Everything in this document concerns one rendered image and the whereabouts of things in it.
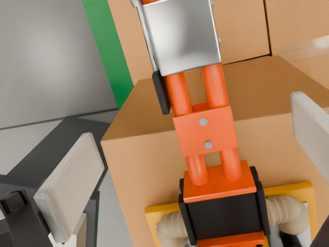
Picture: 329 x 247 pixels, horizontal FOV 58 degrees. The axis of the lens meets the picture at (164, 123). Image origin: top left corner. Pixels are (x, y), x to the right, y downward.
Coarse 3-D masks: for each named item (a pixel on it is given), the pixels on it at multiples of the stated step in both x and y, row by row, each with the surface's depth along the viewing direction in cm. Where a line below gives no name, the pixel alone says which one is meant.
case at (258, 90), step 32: (256, 64) 76; (288, 64) 70; (128, 96) 73; (192, 96) 63; (256, 96) 55; (288, 96) 52; (320, 96) 49; (128, 128) 53; (160, 128) 50; (256, 128) 47; (288, 128) 47; (128, 160) 52; (160, 160) 51; (256, 160) 50; (288, 160) 49; (128, 192) 54; (160, 192) 54; (320, 192) 51; (128, 224) 57; (320, 224) 54
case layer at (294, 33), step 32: (128, 0) 79; (224, 0) 77; (256, 0) 76; (288, 0) 76; (320, 0) 75; (128, 32) 82; (224, 32) 80; (256, 32) 79; (288, 32) 79; (320, 32) 78; (128, 64) 86; (224, 64) 83; (320, 64) 81
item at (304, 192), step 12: (264, 192) 50; (276, 192) 49; (288, 192) 49; (300, 192) 48; (312, 192) 48; (312, 204) 49; (312, 216) 50; (276, 228) 51; (312, 228) 51; (276, 240) 52; (288, 240) 50; (300, 240) 52; (312, 240) 52
